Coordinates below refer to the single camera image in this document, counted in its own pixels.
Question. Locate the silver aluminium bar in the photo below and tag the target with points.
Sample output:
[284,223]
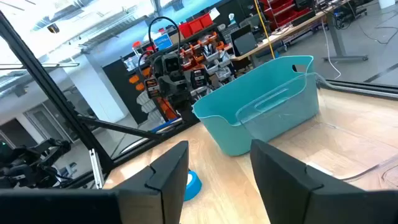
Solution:
[96,168]

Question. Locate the blue sign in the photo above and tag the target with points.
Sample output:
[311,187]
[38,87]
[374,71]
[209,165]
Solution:
[163,42]

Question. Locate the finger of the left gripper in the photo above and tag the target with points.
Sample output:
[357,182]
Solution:
[199,79]
[152,88]

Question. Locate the black background robot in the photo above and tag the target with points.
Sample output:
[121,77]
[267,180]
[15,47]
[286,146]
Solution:
[28,168]

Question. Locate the blue tape roll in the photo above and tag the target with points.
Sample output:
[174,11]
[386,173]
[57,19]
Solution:
[194,186]

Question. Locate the blue box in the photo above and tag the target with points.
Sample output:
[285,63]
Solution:
[168,125]

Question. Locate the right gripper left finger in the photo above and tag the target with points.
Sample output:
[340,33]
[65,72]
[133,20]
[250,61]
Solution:
[168,186]

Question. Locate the red plastic storage bin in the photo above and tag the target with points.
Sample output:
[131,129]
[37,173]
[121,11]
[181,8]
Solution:
[206,20]
[196,26]
[186,30]

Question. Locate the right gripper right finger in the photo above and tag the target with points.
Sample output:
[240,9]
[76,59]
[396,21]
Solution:
[280,186]

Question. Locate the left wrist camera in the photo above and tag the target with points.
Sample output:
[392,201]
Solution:
[171,63]

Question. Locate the black pegboard panel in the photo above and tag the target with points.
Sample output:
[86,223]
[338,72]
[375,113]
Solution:
[121,84]

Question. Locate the parts shelf with small bins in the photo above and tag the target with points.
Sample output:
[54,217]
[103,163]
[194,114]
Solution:
[217,59]

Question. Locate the wooden workbench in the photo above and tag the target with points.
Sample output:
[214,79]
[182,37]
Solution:
[280,35]

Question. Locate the black aluminium frame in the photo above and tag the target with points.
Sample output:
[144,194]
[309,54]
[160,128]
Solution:
[46,81]

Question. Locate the teal plastic bin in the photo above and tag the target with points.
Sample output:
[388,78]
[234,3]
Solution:
[224,124]

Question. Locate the black laptop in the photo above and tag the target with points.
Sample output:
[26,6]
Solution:
[245,43]

